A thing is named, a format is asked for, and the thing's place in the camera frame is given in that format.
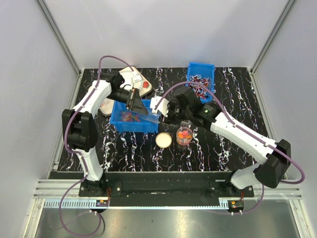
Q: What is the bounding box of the clear plastic scoop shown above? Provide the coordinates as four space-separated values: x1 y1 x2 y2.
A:
139 109 161 124

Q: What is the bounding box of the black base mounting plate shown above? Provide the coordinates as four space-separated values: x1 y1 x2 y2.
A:
79 172 254 201

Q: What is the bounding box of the white slotted cable duct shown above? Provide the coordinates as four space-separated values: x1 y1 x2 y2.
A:
43 198 245 209

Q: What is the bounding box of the clear glass jar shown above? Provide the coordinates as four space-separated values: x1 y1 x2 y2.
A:
176 120 193 146

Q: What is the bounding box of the blue bin of wrapped candies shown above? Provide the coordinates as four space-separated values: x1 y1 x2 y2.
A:
187 62 215 103

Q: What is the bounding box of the blue bin of star candies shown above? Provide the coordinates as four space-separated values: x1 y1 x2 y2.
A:
110 99 159 133

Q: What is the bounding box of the aluminium frame rail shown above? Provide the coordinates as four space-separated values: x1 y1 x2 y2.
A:
33 179 302 200

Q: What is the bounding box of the strawberry pattern tray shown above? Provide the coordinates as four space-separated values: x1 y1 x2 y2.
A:
99 66 153 116

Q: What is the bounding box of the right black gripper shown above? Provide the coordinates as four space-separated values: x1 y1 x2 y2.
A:
158 100 192 128

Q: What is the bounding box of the white round jar lid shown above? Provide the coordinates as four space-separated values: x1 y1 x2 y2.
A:
155 132 172 148

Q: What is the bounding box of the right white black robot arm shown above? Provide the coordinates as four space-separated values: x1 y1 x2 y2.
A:
165 86 291 197

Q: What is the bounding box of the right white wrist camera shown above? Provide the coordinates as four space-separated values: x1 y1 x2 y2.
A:
150 96 169 117

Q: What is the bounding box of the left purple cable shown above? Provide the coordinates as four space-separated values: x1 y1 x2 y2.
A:
58 56 136 236

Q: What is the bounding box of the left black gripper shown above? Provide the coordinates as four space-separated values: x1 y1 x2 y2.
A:
107 88 149 116

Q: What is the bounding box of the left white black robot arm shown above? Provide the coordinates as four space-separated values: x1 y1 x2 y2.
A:
62 72 148 196

